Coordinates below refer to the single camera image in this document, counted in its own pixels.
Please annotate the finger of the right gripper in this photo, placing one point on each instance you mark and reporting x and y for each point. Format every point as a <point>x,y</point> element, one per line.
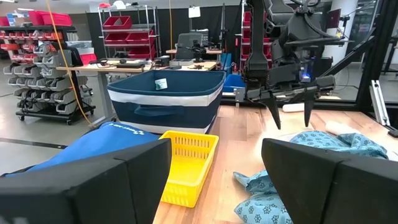
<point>308,107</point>
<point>273,110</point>

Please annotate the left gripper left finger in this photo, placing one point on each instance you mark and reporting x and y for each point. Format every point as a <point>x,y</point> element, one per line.
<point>77,193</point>

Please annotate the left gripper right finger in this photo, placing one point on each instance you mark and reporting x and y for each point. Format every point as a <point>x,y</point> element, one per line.
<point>326,193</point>

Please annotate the dark blue scrub garment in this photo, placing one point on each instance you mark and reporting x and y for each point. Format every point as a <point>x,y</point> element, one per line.
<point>93,146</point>

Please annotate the light blue patterned hospital gown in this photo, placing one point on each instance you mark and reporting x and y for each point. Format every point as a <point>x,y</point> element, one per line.
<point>264,202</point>

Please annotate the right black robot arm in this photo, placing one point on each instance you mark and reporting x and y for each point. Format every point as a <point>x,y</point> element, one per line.
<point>258,37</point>

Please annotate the blue plastic bin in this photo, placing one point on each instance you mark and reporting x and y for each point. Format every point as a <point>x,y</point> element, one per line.
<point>233,83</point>

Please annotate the yellow plastic basket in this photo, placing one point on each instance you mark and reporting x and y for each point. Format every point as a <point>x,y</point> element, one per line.
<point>186,168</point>

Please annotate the navy white striped fabric basket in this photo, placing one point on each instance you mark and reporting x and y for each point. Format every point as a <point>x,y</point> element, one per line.
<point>164,112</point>

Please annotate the large red bin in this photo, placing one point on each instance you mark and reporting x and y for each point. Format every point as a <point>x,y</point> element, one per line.
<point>51,18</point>

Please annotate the small silver metal block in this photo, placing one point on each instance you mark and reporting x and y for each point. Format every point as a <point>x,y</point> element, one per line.
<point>238,95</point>

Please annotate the rack of red bins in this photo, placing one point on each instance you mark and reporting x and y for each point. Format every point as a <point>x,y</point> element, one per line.
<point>247,31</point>

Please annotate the black office chair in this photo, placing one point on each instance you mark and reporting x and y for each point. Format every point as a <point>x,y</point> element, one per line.
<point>188,46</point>

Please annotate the white paper sign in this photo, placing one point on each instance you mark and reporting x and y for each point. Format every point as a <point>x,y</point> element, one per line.
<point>194,12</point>

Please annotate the black cart with grey bins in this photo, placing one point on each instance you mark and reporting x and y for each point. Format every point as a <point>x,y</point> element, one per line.
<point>46,81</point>

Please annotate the wooden desk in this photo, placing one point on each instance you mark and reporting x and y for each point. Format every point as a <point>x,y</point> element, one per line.
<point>102,70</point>

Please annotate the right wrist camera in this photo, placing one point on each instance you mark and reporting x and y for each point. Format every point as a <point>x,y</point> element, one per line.
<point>306,71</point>

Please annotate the silver aluminium bracket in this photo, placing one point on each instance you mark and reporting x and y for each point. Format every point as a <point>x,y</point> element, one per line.
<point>379,102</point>

